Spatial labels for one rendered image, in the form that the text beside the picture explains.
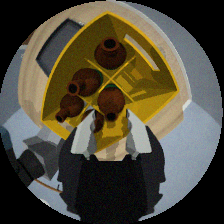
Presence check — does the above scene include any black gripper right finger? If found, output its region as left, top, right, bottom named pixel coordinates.
left=125, top=109, right=166, bottom=183

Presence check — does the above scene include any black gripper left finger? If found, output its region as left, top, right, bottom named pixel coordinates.
left=57, top=109, right=97, bottom=182

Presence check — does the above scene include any yellow divided crate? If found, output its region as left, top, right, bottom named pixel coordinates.
left=41, top=11, right=180, bottom=154

